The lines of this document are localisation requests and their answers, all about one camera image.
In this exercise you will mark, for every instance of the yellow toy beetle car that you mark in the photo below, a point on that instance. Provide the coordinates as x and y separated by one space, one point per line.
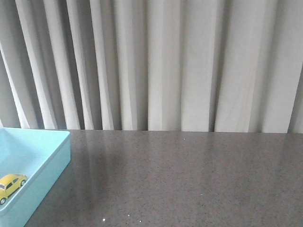
9 184

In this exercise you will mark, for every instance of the light blue metal box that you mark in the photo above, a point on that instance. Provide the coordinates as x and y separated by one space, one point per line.
41 155

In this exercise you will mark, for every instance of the grey pleated curtain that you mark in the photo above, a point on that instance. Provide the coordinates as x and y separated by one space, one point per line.
157 65

